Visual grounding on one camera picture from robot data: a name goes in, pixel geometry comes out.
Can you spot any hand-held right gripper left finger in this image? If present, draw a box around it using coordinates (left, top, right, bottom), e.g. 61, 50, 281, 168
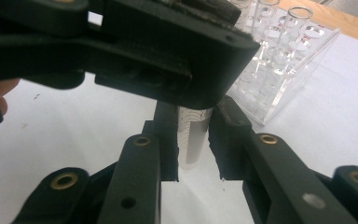
142, 101, 180, 183

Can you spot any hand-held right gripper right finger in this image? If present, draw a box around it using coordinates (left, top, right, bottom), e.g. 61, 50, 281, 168
208, 94, 256, 181

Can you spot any clear test tube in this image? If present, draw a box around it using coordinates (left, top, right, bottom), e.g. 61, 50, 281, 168
176, 105, 213, 171
251, 0, 282, 63
273, 6, 314, 76

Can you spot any clear acrylic test tube rack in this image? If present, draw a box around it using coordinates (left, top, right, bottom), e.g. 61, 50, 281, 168
227, 0, 341, 127

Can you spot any white table board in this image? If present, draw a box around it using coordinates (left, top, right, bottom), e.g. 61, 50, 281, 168
0, 31, 358, 224

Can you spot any wooden table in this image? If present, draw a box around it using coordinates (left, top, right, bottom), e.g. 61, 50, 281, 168
278, 0, 358, 47

